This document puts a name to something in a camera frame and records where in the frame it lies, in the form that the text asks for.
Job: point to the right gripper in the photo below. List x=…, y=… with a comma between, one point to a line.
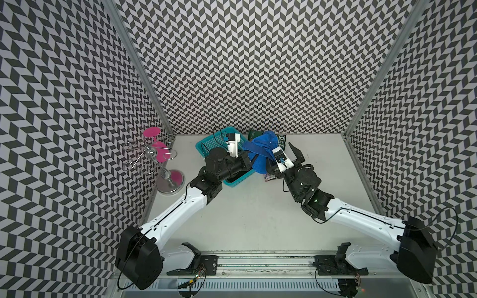
x=299, y=156

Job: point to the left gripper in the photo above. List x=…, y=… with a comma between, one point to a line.
x=246, y=162

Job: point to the blue baseball cap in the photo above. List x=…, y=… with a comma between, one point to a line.
x=262, y=148

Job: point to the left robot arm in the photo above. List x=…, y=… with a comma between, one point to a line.
x=141, y=256

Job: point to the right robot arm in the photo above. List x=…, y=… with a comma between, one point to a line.
x=407, y=246

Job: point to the black baseball cap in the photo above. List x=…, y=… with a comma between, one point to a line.
x=239, y=176

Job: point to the green crisps bag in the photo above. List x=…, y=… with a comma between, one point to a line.
x=252, y=134

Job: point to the purple snack packet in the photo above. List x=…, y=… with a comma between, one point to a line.
x=269, y=177

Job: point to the teal plastic basket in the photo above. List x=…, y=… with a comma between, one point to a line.
x=216, y=140

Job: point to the pink metal cup stand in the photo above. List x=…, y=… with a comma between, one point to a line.
x=149, y=154

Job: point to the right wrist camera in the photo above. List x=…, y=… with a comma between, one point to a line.
x=281, y=158

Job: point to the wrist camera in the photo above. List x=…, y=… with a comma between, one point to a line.
x=281, y=158
x=232, y=142

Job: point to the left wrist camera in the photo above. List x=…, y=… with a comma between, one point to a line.
x=232, y=142

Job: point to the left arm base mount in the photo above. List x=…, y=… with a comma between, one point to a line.
x=187, y=260

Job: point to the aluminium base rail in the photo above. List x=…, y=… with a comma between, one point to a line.
x=273, y=275

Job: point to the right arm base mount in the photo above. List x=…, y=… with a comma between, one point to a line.
x=337, y=265

